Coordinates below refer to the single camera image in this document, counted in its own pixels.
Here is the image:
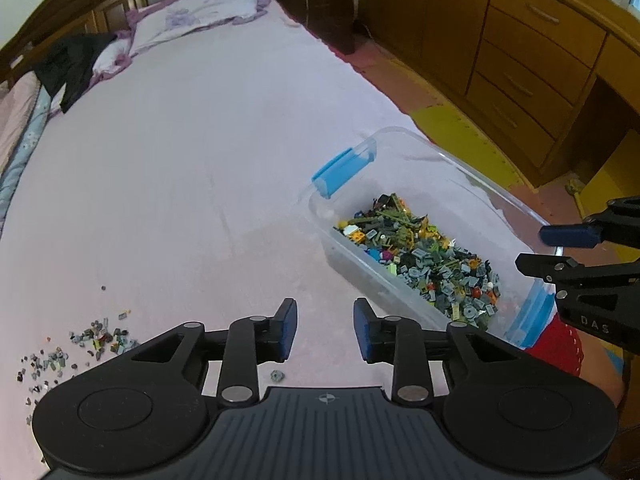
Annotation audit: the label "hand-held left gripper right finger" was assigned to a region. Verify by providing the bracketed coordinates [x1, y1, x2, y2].
[353, 297, 543, 406]

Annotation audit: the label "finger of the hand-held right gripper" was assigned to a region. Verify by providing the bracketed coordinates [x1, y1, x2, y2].
[515, 252, 640, 293]
[539, 199, 640, 250]

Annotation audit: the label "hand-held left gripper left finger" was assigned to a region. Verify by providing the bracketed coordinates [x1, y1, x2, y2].
[107, 297, 299, 406]

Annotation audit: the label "heap of colourful toy bricks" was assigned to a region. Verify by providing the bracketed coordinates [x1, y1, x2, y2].
[334, 192, 503, 326]

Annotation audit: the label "clear plastic storage box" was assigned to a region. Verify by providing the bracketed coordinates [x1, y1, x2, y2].
[299, 126, 558, 351]

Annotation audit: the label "grey toy bricks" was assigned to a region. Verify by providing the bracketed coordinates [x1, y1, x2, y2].
[15, 284, 286, 408]

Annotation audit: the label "red foam floor mat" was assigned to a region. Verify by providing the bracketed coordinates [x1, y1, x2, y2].
[500, 170, 591, 231]
[327, 35, 446, 116]

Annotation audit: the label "yellow box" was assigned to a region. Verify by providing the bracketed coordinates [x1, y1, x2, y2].
[575, 130, 640, 211]

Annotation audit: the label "wooden cabinet drawer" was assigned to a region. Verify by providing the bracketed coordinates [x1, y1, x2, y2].
[480, 10, 593, 111]
[492, 0, 607, 68]
[465, 72, 556, 166]
[470, 42, 576, 138]

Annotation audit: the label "yellow foam floor mat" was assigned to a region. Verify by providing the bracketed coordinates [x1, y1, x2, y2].
[410, 102, 518, 191]

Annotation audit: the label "pink bedsheet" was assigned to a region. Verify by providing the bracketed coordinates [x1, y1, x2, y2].
[0, 0, 556, 480]

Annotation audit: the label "wooden desk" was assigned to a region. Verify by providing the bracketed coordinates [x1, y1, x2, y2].
[570, 5, 640, 201]

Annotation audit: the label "wooden cabinet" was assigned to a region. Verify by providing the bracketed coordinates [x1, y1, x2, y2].
[357, 0, 608, 186]

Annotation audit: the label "blue patterned quilt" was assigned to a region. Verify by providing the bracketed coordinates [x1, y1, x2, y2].
[0, 92, 63, 231]

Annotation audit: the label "dark wooden nightstand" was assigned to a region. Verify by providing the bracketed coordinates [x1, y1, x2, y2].
[272, 0, 361, 53]

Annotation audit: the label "lilac frilled pillow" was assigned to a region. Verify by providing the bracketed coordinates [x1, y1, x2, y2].
[92, 30, 136, 81]
[125, 0, 273, 58]

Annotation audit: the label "black garment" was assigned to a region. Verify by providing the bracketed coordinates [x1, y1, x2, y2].
[32, 32, 118, 113]

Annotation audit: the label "pink fuzzy blanket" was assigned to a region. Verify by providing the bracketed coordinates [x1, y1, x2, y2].
[0, 70, 41, 171]

